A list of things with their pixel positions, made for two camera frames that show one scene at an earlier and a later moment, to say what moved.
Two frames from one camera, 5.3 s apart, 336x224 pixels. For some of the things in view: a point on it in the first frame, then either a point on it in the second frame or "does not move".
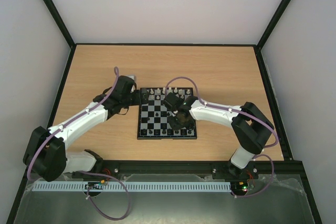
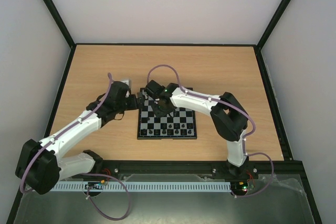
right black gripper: (179, 119) -> (163, 108)
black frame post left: (52, 9) does not move
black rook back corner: (144, 132) does not move
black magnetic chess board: (153, 122) does not move
